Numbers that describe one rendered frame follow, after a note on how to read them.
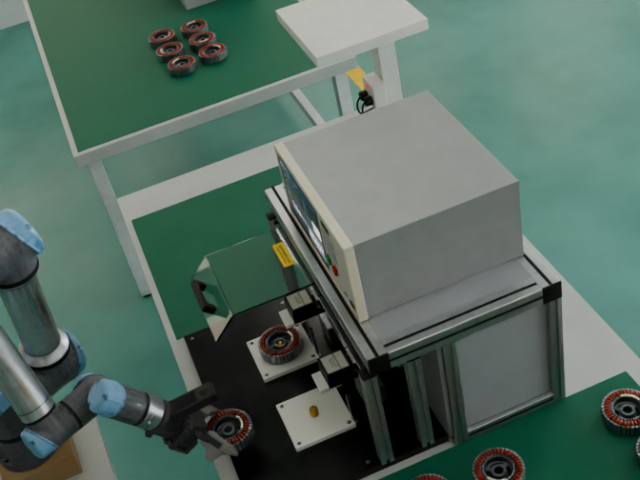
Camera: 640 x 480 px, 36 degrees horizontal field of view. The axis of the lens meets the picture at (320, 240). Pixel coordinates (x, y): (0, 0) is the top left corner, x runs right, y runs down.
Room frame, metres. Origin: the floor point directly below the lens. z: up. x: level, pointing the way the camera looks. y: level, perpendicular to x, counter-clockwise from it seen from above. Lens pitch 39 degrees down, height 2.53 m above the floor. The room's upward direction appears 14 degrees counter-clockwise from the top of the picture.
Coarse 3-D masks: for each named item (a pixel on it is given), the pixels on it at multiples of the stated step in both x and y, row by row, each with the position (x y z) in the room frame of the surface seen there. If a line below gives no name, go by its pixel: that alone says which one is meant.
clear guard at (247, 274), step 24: (264, 240) 1.87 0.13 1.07; (288, 240) 1.85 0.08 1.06; (216, 264) 1.83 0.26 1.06; (240, 264) 1.80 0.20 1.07; (264, 264) 1.78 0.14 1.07; (216, 288) 1.75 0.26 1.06; (240, 288) 1.72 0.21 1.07; (264, 288) 1.70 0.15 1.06; (288, 288) 1.68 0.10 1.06; (216, 312) 1.69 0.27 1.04; (240, 312) 1.64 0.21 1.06; (216, 336) 1.63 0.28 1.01
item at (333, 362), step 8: (336, 352) 1.58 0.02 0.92; (344, 352) 1.58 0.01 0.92; (320, 360) 1.57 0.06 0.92; (328, 360) 1.57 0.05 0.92; (336, 360) 1.56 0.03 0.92; (344, 360) 1.55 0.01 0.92; (320, 368) 1.57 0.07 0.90; (328, 368) 1.54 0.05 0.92; (336, 368) 1.54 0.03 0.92; (344, 368) 1.53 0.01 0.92; (352, 368) 1.55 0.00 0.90; (312, 376) 1.57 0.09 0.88; (320, 376) 1.56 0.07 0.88; (328, 376) 1.52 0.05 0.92; (336, 376) 1.52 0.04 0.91; (344, 376) 1.53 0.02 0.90; (352, 376) 1.53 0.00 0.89; (320, 384) 1.54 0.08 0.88; (328, 384) 1.52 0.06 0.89; (336, 384) 1.52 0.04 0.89; (320, 392) 1.52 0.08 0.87
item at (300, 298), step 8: (288, 296) 1.81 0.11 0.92; (296, 296) 1.81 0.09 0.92; (304, 296) 1.80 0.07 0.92; (312, 296) 1.82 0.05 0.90; (288, 304) 1.79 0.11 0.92; (296, 304) 1.78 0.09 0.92; (304, 304) 1.77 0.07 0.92; (312, 304) 1.77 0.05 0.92; (328, 304) 1.78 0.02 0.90; (280, 312) 1.81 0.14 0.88; (288, 312) 1.80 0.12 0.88; (296, 312) 1.76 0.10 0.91; (304, 312) 1.76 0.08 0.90; (312, 312) 1.76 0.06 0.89; (320, 312) 1.77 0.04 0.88; (288, 320) 1.77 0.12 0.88; (296, 320) 1.75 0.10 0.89; (304, 320) 1.76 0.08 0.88; (288, 328) 1.75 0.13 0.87
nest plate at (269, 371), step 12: (300, 324) 1.85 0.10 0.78; (252, 348) 1.81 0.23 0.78; (312, 348) 1.76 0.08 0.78; (264, 360) 1.75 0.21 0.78; (288, 360) 1.73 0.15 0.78; (300, 360) 1.72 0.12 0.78; (312, 360) 1.72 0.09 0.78; (264, 372) 1.71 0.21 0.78; (276, 372) 1.70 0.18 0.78; (288, 372) 1.70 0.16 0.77
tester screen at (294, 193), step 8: (280, 160) 1.86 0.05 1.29; (288, 176) 1.82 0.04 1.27; (288, 184) 1.84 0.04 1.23; (288, 192) 1.87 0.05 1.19; (296, 192) 1.77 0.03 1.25; (296, 200) 1.79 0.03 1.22; (304, 200) 1.71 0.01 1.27; (304, 208) 1.73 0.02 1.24; (296, 216) 1.84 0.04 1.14; (304, 216) 1.75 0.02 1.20; (312, 216) 1.67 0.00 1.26
